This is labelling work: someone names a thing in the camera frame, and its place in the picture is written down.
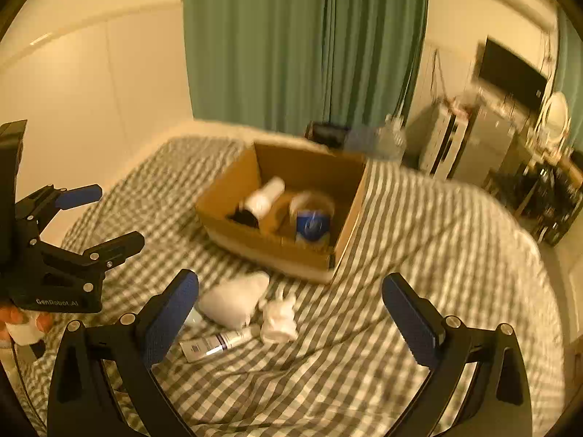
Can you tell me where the white bottle in box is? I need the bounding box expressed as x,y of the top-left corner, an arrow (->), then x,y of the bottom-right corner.
242,177 -> 285,222

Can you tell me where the white knitted sock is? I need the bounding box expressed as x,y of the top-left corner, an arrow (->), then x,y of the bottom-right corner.
197,271 -> 270,330

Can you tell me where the round white mirror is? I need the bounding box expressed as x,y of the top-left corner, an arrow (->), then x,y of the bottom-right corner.
540,92 -> 570,144

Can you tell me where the white earbuds case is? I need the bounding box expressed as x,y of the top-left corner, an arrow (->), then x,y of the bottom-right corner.
184,307 -> 204,327

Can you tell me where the silver mini fridge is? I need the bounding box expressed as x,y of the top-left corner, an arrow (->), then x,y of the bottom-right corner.
451,105 -> 516,186

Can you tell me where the operator hand orange glove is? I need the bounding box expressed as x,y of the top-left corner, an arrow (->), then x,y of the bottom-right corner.
1,303 -> 52,347

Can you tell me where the green curtain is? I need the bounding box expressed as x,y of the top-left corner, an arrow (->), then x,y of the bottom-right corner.
182,0 -> 429,134
552,6 -> 583,122

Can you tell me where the dark bedside box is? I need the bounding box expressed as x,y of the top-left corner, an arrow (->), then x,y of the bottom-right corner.
304,121 -> 351,150

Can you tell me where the white small plush toy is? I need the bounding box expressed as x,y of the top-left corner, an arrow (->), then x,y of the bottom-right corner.
260,294 -> 298,344

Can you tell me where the clear water jug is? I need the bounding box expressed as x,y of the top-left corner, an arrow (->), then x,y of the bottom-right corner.
363,114 -> 406,165

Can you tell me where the white tape roll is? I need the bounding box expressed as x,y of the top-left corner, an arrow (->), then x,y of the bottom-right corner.
289,190 -> 335,217

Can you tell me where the white cream tube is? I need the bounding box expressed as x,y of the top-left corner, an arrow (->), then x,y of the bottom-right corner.
180,324 -> 260,363

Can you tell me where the white suitcase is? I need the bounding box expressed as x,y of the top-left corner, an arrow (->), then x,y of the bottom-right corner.
405,100 -> 469,180

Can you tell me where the brown cardboard box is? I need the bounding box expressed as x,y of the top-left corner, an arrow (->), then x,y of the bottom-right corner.
196,143 -> 369,284

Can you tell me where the cluttered dressing table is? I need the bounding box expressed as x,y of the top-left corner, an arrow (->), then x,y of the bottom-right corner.
482,160 -> 582,247

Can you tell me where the green curtain right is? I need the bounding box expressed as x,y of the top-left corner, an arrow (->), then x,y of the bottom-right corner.
552,6 -> 583,122

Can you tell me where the black wall television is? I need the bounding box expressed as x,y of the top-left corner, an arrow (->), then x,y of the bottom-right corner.
478,38 -> 547,111

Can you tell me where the green curtain left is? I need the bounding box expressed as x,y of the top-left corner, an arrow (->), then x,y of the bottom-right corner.
182,0 -> 429,134

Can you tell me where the checkered bed sheet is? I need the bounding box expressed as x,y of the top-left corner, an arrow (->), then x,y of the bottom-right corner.
17,135 -> 568,437

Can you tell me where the blue white tissue pack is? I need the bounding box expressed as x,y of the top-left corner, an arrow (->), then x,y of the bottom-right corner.
296,210 -> 332,244

